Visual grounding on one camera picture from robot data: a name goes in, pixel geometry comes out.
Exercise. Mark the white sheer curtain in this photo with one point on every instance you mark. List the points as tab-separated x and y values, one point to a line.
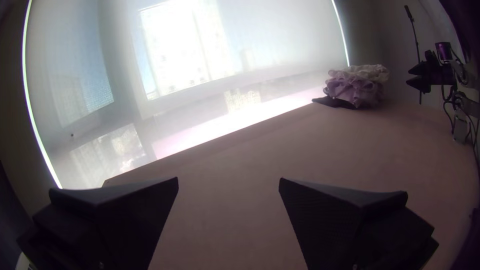
187	56

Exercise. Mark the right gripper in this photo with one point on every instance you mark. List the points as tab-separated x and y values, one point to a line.
440	73

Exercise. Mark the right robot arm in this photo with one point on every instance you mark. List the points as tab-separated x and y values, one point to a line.
467	70

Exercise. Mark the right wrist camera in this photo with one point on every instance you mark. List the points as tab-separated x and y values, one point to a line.
443	50

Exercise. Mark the black tripod stand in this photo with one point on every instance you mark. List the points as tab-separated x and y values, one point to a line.
408	11

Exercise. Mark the pile of folded clothes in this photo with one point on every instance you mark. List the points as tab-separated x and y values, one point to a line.
356	86

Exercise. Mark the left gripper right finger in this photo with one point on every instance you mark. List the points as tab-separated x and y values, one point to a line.
345	232

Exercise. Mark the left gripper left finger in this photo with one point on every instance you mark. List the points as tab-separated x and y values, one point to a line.
112	225

